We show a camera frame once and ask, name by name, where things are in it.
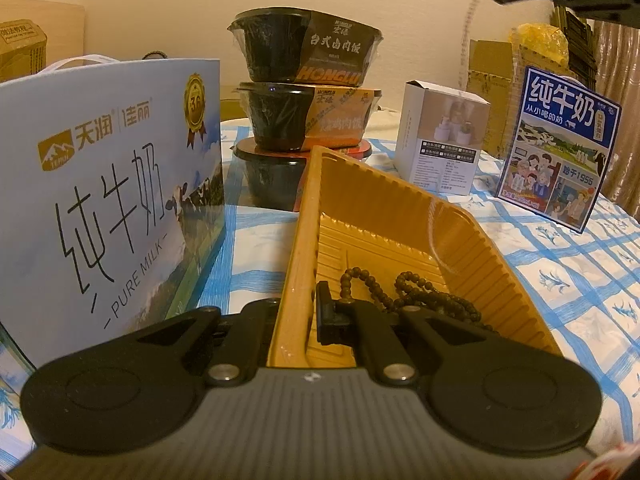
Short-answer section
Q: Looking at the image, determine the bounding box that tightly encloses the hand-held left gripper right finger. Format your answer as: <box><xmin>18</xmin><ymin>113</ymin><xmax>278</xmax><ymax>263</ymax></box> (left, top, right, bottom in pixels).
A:
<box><xmin>315</xmin><ymin>281</ymin><xmax>561</xmax><ymax>387</ymax></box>

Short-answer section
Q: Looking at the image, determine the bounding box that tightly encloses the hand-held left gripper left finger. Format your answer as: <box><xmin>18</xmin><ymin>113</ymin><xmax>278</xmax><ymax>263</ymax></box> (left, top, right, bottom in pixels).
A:
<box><xmin>115</xmin><ymin>297</ymin><xmax>282</xmax><ymax>387</ymax></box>

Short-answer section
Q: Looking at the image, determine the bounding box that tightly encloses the brown bead bracelet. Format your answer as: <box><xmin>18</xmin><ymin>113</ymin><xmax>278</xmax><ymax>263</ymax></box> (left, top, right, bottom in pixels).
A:
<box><xmin>339</xmin><ymin>266</ymin><xmax>392</xmax><ymax>313</ymax></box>

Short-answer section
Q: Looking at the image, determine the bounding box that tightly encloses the brown bead necklace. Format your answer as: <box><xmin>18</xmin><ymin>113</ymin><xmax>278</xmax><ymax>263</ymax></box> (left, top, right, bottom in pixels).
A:
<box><xmin>395</xmin><ymin>271</ymin><xmax>500</xmax><ymax>333</ymax></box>

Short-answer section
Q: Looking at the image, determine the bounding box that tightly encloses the yellow plastic tray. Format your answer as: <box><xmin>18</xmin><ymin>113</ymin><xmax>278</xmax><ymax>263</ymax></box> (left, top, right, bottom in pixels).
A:
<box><xmin>265</xmin><ymin>145</ymin><xmax>563</xmax><ymax>368</ymax></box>

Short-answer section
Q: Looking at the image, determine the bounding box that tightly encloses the black folding cart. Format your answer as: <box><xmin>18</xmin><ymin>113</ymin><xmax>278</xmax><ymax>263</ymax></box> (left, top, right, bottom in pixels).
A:
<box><xmin>550</xmin><ymin>5</ymin><xmax>598</xmax><ymax>86</ymax></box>

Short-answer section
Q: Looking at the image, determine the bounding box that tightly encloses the yellow plastic bag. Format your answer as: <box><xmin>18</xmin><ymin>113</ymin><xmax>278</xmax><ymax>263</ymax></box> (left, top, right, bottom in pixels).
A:
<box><xmin>510</xmin><ymin>22</ymin><xmax>571</xmax><ymax>68</ymax></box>

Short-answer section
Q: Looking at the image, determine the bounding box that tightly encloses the patterned beige curtain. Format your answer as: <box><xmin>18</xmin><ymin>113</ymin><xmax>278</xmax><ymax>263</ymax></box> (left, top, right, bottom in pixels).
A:
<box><xmin>592</xmin><ymin>17</ymin><xmax>640</xmax><ymax>206</ymax></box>

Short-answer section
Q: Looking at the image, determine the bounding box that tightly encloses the open brown cardboard box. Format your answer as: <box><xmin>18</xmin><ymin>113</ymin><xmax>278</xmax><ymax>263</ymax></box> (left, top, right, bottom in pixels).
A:
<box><xmin>467</xmin><ymin>39</ymin><xmax>531</xmax><ymax>158</ymax></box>

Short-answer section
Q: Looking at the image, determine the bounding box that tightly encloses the black and red rice bowl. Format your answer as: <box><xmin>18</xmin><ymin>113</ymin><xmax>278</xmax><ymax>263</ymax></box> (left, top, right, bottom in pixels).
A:
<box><xmin>231</xmin><ymin>139</ymin><xmax>373</xmax><ymax>211</ymax></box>

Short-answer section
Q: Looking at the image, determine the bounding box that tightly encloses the blue illustrated milk carton box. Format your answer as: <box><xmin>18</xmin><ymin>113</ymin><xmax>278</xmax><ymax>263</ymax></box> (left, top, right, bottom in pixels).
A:
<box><xmin>495</xmin><ymin>66</ymin><xmax>622</xmax><ymax>233</ymax></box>

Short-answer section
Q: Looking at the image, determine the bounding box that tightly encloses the small white product box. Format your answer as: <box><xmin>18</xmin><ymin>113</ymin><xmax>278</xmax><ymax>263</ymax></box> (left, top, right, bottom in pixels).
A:
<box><xmin>395</xmin><ymin>79</ymin><xmax>492</xmax><ymax>196</ymax></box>

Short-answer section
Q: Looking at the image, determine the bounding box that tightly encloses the black and orange rice bowl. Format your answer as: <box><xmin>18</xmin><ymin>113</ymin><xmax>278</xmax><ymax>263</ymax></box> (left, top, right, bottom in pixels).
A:
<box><xmin>236</xmin><ymin>81</ymin><xmax>383</xmax><ymax>152</ymax></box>

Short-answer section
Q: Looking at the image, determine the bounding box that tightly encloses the light blue milk gift box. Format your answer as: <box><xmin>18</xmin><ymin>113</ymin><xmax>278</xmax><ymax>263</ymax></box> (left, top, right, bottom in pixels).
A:
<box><xmin>0</xmin><ymin>55</ymin><xmax>226</xmax><ymax>366</ymax></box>

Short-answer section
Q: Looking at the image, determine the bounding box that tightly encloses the black instant rice bowl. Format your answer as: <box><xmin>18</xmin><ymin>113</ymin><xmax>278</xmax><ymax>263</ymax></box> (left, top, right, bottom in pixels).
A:
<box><xmin>227</xmin><ymin>6</ymin><xmax>385</xmax><ymax>83</ymax></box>

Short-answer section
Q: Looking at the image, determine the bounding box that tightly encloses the labelled cardboard box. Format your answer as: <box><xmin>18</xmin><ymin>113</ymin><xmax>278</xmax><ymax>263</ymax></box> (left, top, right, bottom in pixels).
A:
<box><xmin>0</xmin><ymin>20</ymin><xmax>48</xmax><ymax>83</ymax></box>

